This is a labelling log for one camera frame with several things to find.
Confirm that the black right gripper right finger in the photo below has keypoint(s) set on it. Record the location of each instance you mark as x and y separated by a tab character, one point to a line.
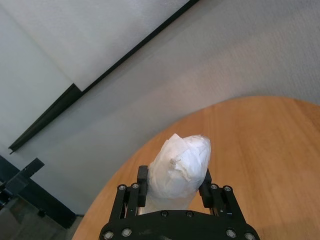
207	195

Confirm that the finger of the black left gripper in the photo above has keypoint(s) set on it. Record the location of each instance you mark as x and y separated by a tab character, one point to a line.
32	167

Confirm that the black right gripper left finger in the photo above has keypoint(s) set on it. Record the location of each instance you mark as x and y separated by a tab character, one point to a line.
143	185

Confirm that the white plastic-wrapped sandbag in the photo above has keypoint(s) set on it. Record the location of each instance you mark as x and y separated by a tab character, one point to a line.
180	172

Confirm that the black partition base strip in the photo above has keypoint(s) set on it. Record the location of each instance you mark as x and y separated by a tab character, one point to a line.
50	202

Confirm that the black wall rail strip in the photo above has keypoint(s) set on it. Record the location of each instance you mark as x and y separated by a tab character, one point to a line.
100	75

